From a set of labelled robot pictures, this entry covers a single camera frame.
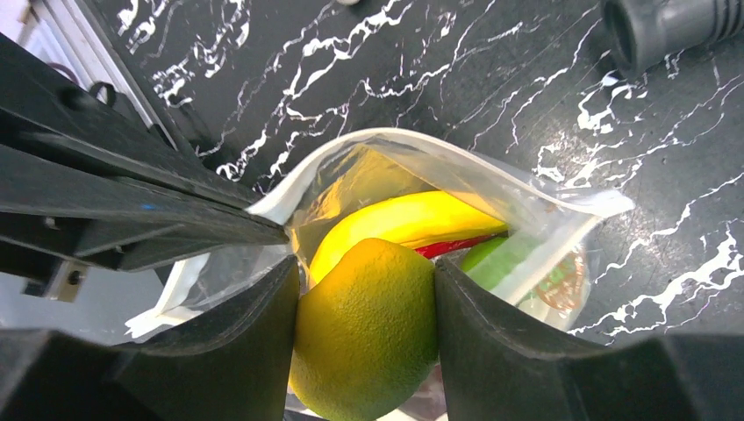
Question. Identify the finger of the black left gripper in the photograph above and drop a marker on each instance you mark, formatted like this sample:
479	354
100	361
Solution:
50	212
42	111

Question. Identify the yellow fake lemon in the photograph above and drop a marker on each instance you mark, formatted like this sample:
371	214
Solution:
366	335

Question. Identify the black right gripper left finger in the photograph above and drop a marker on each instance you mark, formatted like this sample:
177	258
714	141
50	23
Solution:
230	363

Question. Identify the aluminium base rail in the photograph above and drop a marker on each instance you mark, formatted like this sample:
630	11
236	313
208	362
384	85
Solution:
64	33

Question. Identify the light green fake fruit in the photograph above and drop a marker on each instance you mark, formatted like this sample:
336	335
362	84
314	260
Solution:
488	263

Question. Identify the clear zip top bag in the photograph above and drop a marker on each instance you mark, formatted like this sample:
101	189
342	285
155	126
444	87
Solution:
373	165

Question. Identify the yellow fake banana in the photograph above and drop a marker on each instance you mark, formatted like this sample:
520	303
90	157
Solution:
413	220

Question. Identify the red fake fruit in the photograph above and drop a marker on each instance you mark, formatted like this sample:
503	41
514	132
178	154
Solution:
441	248

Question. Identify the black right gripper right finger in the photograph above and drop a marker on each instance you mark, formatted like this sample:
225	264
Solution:
499	363

